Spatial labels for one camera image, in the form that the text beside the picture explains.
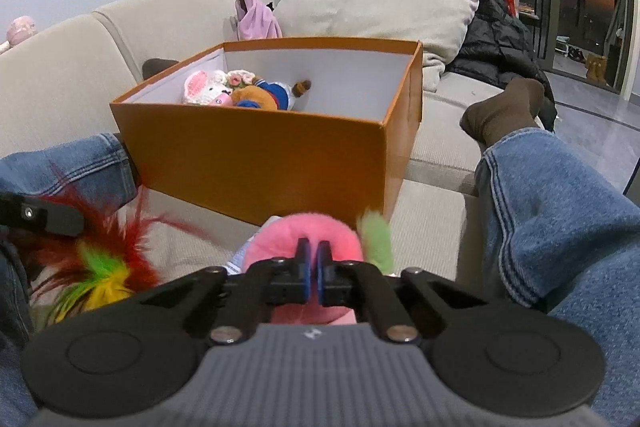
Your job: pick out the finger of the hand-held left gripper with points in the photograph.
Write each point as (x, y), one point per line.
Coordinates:
(45, 217)

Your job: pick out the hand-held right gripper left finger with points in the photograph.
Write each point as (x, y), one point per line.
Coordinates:
(303, 259)

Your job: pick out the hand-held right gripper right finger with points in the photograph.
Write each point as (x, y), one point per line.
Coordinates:
(322, 263)

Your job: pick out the pink pompom with green tuft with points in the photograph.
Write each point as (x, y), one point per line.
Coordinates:
(300, 227)

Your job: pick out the red feather toy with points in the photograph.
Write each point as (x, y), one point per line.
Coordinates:
(100, 257)

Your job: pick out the orange cardboard box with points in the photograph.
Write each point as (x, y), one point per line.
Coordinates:
(250, 162)

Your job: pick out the bear doll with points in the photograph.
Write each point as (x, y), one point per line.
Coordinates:
(260, 94)

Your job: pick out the crocheted pink white pig doll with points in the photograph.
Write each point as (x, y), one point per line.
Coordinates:
(205, 87)

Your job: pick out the person's left jeans leg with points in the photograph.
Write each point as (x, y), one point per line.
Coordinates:
(75, 162)

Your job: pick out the person's jeans leg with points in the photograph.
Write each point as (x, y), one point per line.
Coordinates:
(75, 162)
(550, 207)

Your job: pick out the beige sofa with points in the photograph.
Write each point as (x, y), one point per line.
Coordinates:
(60, 72)

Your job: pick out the person's left socked foot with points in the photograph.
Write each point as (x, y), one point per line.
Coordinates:
(155, 67)

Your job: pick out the person's socked foot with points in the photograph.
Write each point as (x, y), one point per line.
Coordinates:
(505, 112)
(155, 67)

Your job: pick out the pink plush toy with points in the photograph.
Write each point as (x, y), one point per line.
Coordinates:
(22, 29)

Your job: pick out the person's right jeans leg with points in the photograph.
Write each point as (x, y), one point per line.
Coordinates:
(550, 207)

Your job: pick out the person's right socked foot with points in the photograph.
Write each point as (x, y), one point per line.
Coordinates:
(505, 112)

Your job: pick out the purple cloth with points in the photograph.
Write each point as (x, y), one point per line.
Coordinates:
(257, 22)

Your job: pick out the black puffer jacket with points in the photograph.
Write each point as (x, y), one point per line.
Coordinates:
(495, 42)

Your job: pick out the black shelf rack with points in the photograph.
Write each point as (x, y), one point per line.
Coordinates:
(530, 2)

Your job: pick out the brown boots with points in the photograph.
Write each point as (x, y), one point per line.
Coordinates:
(596, 68)

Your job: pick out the glass balcony door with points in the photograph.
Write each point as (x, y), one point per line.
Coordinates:
(550, 7)

